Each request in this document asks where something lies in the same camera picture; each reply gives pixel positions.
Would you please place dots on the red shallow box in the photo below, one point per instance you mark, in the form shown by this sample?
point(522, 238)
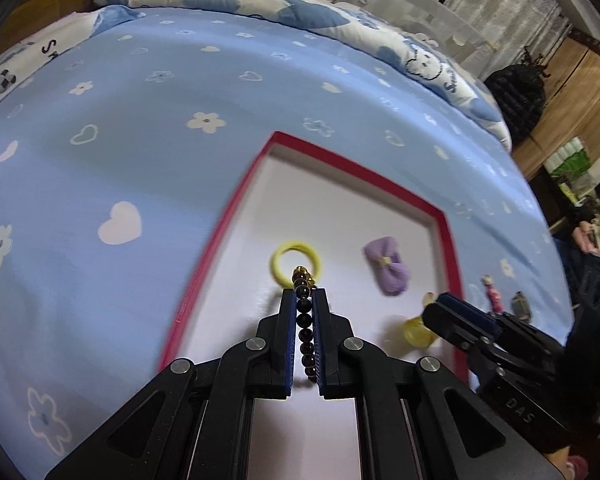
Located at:
point(340, 200)

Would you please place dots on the white printed pillow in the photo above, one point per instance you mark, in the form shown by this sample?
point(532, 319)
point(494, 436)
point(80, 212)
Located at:
point(30, 55)

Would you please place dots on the purple fabric bow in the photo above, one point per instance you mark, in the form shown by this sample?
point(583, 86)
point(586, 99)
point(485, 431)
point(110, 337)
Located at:
point(387, 270)

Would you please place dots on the black puffer jacket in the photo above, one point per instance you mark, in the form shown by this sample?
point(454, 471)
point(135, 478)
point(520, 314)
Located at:
point(517, 105)

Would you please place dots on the stack of green boxes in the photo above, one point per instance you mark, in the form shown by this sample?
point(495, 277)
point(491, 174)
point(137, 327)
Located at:
point(570, 157)

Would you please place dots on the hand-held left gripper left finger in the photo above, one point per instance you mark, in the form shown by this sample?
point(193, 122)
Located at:
point(289, 340)

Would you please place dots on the black plastic crate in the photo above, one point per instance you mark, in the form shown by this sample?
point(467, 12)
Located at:
point(597, 300)

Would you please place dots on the blue cloud print quilt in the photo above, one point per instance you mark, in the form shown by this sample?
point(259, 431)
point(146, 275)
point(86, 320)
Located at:
point(280, 5)

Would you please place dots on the wooden wardrobe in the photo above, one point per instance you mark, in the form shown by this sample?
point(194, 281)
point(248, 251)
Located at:
point(575, 100)

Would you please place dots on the yellow hair claw clip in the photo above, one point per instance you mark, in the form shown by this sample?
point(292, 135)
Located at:
point(415, 334)

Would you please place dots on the dark coat rack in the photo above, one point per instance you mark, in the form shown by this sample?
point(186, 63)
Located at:
point(536, 57)

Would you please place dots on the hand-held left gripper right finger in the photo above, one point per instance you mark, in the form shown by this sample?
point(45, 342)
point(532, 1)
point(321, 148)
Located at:
point(320, 340)

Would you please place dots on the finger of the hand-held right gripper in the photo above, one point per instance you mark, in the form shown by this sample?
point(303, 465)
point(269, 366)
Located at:
point(520, 329)
point(455, 325)

